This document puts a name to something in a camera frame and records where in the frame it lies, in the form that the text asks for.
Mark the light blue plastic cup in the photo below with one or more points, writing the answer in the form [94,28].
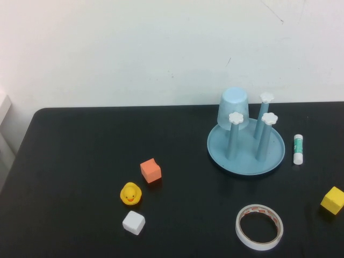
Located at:
[233,102]

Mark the blue four-peg cup stand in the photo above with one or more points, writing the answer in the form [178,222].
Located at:
[244,164]

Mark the orange foam cube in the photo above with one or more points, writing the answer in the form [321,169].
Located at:
[150,172]

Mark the yellow rubber duck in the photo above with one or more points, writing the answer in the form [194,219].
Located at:
[130,194]

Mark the white foam cube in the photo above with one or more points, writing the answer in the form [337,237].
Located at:
[133,223]

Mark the white green glue stick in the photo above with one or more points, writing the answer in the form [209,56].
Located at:
[298,150]

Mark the white tape roll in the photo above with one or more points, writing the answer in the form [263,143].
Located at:
[258,246]

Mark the yellow foam cube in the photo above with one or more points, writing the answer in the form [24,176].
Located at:
[333,201]

